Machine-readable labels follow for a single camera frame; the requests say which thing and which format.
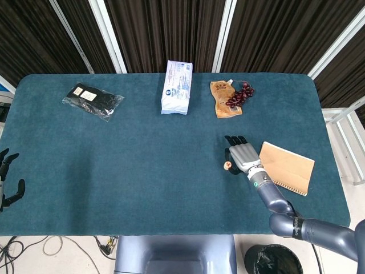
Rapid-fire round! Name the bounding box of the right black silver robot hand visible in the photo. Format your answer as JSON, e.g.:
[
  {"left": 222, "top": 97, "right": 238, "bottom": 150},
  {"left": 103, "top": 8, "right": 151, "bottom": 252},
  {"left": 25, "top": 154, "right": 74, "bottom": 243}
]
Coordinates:
[{"left": 223, "top": 135, "right": 262, "bottom": 175}]

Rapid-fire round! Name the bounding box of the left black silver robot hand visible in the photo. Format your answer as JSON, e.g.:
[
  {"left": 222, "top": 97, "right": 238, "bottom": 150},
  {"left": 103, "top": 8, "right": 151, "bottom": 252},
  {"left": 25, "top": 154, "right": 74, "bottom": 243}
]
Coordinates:
[{"left": 0, "top": 148, "right": 26, "bottom": 213}]

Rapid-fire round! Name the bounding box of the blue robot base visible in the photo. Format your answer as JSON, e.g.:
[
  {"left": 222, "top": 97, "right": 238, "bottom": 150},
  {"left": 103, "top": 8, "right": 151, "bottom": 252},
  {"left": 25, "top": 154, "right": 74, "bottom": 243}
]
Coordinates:
[{"left": 113, "top": 234, "right": 237, "bottom": 274}]

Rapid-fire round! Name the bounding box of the brown spiral notebook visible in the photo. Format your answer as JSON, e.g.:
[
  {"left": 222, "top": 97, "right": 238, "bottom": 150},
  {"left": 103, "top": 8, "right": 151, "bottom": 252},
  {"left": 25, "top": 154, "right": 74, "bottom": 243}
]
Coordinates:
[{"left": 258, "top": 141, "right": 315, "bottom": 197}]

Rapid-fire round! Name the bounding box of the purple grape bunch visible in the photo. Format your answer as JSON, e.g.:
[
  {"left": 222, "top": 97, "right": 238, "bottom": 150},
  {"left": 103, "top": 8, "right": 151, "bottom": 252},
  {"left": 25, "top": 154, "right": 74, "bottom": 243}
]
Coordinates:
[{"left": 225, "top": 82, "right": 256, "bottom": 108}]

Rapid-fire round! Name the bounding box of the orange spout pouch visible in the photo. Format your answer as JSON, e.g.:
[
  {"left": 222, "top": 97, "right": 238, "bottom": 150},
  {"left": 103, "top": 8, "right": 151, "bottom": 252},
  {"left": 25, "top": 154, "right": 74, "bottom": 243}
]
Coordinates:
[{"left": 210, "top": 79, "right": 244, "bottom": 119}]

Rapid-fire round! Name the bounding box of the white blue side panel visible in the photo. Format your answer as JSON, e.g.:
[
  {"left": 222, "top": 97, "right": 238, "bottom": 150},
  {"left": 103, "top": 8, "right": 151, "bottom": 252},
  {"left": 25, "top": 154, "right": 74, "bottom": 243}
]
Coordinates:
[{"left": 0, "top": 74, "right": 17, "bottom": 99}]

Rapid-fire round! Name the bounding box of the white blue tissue pack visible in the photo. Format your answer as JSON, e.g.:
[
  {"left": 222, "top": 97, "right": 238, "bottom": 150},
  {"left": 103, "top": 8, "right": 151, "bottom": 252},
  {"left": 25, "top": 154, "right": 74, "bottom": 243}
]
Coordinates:
[{"left": 160, "top": 59, "right": 194, "bottom": 116}]

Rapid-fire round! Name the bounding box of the white metal rack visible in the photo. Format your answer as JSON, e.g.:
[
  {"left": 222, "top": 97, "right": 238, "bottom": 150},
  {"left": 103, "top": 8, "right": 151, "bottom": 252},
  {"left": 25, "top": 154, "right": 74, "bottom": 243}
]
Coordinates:
[{"left": 321, "top": 95, "right": 365, "bottom": 186}]

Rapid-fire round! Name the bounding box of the teal table cloth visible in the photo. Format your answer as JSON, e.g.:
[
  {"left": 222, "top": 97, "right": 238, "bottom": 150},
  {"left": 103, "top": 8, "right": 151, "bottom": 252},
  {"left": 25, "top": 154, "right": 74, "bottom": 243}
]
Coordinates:
[{"left": 0, "top": 73, "right": 351, "bottom": 237}]

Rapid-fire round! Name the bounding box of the black trash bin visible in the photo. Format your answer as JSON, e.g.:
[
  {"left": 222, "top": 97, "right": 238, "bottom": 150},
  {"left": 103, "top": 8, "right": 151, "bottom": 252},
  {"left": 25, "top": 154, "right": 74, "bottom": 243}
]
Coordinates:
[{"left": 244, "top": 244, "right": 303, "bottom": 274}]

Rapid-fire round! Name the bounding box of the black garment in plastic bag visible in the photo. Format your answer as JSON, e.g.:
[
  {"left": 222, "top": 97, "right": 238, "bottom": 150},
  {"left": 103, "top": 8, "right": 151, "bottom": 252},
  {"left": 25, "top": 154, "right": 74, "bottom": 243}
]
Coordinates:
[{"left": 62, "top": 82, "right": 125, "bottom": 123}]

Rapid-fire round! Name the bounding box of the dark brown pleated curtain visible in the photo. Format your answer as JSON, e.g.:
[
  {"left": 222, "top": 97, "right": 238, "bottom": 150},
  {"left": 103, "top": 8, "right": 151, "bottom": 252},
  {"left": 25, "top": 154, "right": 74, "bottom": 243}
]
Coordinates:
[{"left": 0, "top": 0, "right": 365, "bottom": 109}]

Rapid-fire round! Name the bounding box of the black floor cable bundle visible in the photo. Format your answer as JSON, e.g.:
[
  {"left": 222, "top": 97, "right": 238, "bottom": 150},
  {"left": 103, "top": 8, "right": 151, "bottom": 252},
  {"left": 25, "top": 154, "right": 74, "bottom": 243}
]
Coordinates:
[{"left": 0, "top": 235, "right": 28, "bottom": 274}]

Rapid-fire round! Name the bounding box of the white floor cable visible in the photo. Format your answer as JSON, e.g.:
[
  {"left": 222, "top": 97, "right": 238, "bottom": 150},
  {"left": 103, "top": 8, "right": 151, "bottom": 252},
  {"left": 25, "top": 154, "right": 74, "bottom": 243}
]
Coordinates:
[{"left": 42, "top": 235, "right": 100, "bottom": 274}]

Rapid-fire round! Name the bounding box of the white frame post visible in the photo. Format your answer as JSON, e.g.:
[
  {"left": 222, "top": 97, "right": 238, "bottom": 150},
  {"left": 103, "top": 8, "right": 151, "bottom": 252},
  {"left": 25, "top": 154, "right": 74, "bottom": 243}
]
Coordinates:
[
  {"left": 88, "top": 0, "right": 128, "bottom": 74},
  {"left": 212, "top": 0, "right": 238, "bottom": 74},
  {"left": 48, "top": 0, "right": 95, "bottom": 74},
  {"left": 307, "top": 13, "right": 365, "bottom": 80}
]

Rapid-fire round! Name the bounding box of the black power plug cable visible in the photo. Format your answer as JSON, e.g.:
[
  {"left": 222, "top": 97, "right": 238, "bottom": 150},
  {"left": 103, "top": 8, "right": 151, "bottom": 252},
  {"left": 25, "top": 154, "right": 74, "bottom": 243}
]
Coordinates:
[{"left": 94, "top": 235, "right": 119, "bottom": 260}]

